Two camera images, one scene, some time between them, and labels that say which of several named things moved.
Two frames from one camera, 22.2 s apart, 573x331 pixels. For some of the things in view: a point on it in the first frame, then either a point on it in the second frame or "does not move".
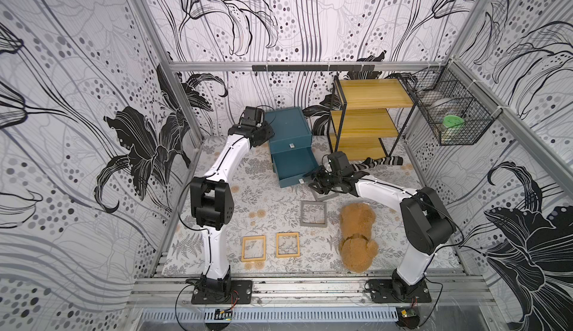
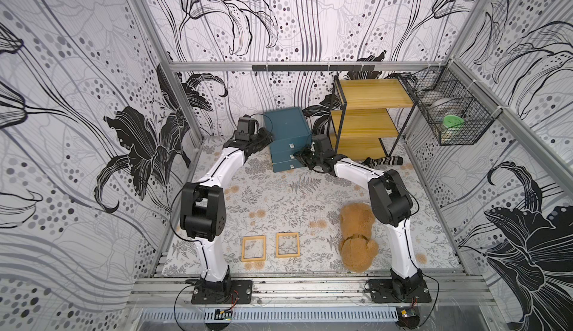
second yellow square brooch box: x=279 y=235 does not move
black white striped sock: x=370 y=162 does not move
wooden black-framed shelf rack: x=365 y=112 does not move
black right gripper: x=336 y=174 to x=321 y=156
